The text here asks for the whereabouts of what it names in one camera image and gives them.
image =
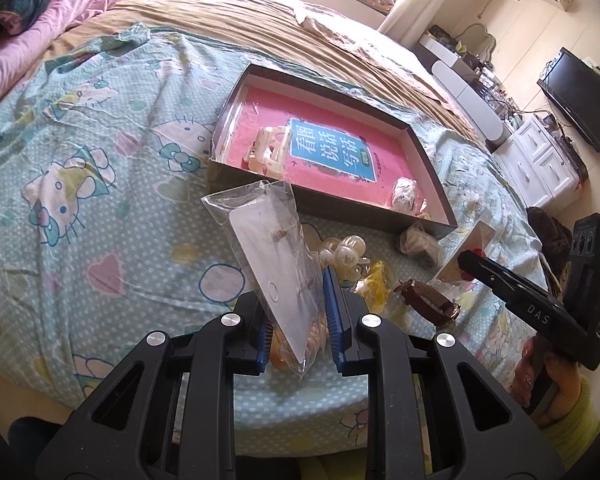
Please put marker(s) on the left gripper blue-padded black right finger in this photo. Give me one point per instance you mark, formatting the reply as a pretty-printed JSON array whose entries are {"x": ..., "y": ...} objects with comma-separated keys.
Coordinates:
[{"x": 434, "y": 411}]

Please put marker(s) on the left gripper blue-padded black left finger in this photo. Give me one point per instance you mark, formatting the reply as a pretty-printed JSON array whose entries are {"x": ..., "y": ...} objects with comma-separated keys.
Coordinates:
[{"x": 166, "y": 411}]

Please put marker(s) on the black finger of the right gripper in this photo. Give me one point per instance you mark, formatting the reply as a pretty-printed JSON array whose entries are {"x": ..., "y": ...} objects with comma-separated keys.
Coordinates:
[{"x": 537, "y": 308}]

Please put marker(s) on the red bead earrings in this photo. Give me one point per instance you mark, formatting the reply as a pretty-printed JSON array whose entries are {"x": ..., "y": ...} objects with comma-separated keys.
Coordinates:
[{"x": 476, "y": 240}]

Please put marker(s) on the clear beaded hair clip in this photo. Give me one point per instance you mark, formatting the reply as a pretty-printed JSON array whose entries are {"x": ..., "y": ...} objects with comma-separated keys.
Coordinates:
[{"x": 408, "y": 198}]

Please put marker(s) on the earring card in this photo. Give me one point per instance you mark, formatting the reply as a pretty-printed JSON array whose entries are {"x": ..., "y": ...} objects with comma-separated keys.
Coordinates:
[{"x": 263, "y": 227}]

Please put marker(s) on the cream hair claw clip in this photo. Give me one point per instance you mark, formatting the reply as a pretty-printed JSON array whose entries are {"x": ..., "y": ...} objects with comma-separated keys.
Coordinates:
[{"x": 268, "y": 151}]

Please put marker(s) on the person's right hand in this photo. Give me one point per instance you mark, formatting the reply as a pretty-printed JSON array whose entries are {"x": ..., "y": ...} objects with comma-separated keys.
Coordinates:
[{"x": 546, "y": 385}]

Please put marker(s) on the white drawer cabinet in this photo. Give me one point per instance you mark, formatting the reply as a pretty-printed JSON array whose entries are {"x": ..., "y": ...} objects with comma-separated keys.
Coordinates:
[{"x": 538, "y": 168}]

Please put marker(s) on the beige scrunchie in bag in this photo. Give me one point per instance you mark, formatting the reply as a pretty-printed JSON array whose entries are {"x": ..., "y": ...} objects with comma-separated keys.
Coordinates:
[{"x": 420, "y": 246}]

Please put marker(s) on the black flat television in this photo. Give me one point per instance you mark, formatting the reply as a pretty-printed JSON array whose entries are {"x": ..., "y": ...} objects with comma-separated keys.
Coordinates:
[{"x": 574, "y": 88}]

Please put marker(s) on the white long low bench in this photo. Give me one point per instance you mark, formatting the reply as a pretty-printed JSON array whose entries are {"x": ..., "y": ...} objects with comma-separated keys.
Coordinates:
[{"x": 474, "y": 106}]

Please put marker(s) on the hello kitty bed sheet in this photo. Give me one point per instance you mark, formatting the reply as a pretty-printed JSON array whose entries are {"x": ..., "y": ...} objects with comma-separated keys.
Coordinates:
[{"x": 103, "y": 233}]

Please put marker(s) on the pink book with blue label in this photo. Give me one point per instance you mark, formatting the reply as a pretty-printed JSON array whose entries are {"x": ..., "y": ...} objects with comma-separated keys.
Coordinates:
[{"x": 332, "y": 150}]

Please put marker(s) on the dark cardboard tray box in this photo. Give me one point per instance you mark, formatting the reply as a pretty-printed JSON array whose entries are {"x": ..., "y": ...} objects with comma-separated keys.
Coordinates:
[{"x": 222, "y": 177}]

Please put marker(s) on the tan striped blanket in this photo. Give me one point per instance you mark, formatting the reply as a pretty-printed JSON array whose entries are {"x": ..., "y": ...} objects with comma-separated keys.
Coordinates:
[{"x": 306, "y": 34}]

